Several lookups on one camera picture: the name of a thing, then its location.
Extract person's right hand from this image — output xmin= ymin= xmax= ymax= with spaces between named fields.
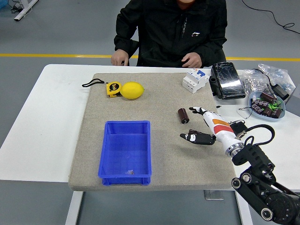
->
xmin=111 ymin=48 xmax=130 ymax=67

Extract person's left hand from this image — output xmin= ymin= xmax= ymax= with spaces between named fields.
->
xmin=181 ymin=52 xmax=203 ymax=68

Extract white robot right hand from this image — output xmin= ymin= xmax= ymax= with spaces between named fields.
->
xmin=180 ymin=106 xmax=243 ymax=153

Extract blue plastic box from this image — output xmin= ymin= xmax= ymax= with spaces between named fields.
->
xmin=97 ymin=120 xmax=153 ymax=186

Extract white circuit breaker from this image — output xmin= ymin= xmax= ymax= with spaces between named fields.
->
xmin=182 ymin=69 xmax=210 ymax=94

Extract yellow tape measure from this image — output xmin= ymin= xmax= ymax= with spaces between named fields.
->
xmin=82 ymin=78 xmax=123 ymax=98

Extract yellow lemon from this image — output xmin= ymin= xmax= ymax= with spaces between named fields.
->
xmin=120 ymin=81 xmax=145 ymax=100

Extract black film-wrapped device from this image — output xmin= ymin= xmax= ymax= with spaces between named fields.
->
xmin=208 ymin=61 xmax=246 ymax=100

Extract person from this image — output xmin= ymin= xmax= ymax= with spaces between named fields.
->
xmin=110 ymin=0 xmax=228 ymax=68

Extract light blue bowl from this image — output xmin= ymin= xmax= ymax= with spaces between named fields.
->
xmin=248 ymin=90 xmax=286 ymax=122

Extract green plastic connectors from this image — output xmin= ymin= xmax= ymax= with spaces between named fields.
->
xmin=268 ymin=100 xmax=282 ymax=111

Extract clear bag of metal washers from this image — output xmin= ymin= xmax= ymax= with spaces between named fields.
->
xmin=239 ymin=68 xmax=270 ymax=99

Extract grey-brown mat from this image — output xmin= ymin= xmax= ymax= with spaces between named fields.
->
xmin=68 ymin=72 xmax=237 ymax=192

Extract black power adapter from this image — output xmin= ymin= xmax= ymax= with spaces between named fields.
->
xmin=273 ymin=83 xmax=291 ymax=101

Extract clear bag of blue parts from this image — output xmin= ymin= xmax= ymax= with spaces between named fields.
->
xmin=257 ymin=63 xmax=295 ymax=94

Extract white table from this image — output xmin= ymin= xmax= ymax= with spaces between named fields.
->
xmin=0 ymin=64 xmax=300 ymax=225

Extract thin black wire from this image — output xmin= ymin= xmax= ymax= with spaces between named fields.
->
xmin=236 ymin=105 xmax=253 ymax=118

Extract grey metal table bracket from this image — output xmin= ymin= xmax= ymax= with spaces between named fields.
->
xmin=203 ymin=190 xmax=225 ymax=201

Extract black floor cable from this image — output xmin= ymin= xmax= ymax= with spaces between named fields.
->
xmin=241 ymin=0 xmax=300 ymax=35

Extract white metal frame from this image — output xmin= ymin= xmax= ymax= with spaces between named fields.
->
xmin=13 ymin=0 xmax=39 ymax=22

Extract black tangled cable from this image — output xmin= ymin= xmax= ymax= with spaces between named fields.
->
xmin=10 ymin=1 xmax=25 ymax=14

